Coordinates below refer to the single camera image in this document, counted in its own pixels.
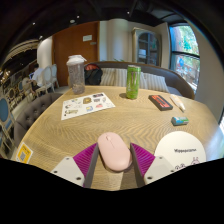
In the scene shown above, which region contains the white mouse pad pink wrist rest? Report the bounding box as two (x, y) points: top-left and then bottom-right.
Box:
(154, 130), (207, 171)

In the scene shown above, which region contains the pale glass-door cabinet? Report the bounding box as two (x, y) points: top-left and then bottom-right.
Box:
(131, 26), (162, 67)

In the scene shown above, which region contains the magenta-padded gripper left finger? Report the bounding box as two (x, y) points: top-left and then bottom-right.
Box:
(50, 142), (100, 189)

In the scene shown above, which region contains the clear shaker bottle white lid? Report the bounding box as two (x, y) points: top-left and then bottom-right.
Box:
(65, 54), (87, 95)

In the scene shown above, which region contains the white sticker sheet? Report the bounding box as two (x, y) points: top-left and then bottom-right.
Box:
(60, 92), (116, 121)

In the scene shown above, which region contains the white tube packet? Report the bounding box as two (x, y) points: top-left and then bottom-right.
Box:
(169, 93), (187, 112)

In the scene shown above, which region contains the striped cushion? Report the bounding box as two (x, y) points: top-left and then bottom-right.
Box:
(99, 67), (129, 87)
(139, 71), (170, 94)

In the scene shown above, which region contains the green drink can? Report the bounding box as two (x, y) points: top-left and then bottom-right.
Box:
(125, 64), (142, 100)

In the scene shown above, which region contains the pink computer mouse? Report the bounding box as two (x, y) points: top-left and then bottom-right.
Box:
(97, 131), (133, 173)

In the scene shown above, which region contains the blue-backed chair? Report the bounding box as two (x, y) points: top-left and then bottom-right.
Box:
(0, 96), (16, 151)

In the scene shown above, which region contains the black box red print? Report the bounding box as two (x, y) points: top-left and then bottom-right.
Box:
(148, 94), (174, 112)

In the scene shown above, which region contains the brown curved sofa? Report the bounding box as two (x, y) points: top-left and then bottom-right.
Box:
(68, 60), (196, 100)

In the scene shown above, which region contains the group of white chairs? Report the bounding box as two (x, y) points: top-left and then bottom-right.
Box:
(34, 63), (60, 96)

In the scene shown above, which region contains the yellow code table sticker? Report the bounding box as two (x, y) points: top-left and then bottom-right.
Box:
(15, 141), (34, 164)

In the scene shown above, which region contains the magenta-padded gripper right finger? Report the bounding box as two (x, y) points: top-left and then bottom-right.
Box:
(129, 142), (177, 188)

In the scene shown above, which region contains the dark-framed window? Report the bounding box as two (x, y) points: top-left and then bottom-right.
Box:
(169, 23), (201, 92)

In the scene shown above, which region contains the orange wooden door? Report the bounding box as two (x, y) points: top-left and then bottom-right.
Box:
(52, 21), (100, 88)

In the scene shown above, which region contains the grey tufted chair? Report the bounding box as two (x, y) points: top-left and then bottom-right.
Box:
(13, 92), (64, 148)

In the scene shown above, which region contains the black backpack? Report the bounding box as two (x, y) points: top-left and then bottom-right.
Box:
(83, 63), (104, 86)

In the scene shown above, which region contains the small teal pack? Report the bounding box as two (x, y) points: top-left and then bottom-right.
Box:
(171, 115), (190, 127)

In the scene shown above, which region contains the person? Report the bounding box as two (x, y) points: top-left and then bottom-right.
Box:
(29, 63), (45, 89)

